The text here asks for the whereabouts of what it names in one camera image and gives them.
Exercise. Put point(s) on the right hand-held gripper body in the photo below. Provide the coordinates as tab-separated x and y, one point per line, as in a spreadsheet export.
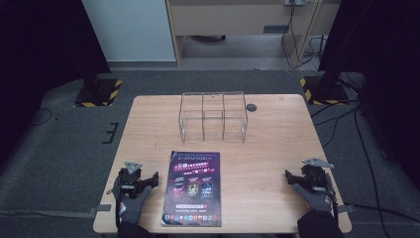
315	177

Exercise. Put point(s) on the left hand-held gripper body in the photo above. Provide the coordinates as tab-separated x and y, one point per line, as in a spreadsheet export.
127	181

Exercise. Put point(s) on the person's right hand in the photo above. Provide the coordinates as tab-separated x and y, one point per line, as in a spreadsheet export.
315	199

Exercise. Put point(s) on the person's left hand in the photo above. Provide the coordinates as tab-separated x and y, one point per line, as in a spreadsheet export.
132	206

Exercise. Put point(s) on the grey tape strip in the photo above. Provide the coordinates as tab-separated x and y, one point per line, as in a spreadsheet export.
99	209
346	208

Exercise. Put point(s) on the purple magazine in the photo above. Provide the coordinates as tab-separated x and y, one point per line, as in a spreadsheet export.
193	188

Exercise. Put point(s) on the black tape floor mark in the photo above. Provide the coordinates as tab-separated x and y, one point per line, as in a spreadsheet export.
111	133

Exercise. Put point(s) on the dark round table grommet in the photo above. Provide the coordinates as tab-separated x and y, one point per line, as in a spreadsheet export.
251	107

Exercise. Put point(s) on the clear acrylic organizer box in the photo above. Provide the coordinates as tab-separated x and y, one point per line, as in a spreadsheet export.
213	116

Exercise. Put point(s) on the striped-edge black stand base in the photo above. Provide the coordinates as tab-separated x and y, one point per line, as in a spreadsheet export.
97	93
325	91

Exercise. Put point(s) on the black curtain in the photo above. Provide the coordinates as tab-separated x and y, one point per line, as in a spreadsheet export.
389	66
43	66

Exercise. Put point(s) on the white cabinet panel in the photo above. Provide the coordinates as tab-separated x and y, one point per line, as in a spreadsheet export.
128	29

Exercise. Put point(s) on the light wooden desk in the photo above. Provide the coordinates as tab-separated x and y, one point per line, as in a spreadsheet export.
231	18

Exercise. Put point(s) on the white power strip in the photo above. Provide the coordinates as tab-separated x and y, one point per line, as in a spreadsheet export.
294	2

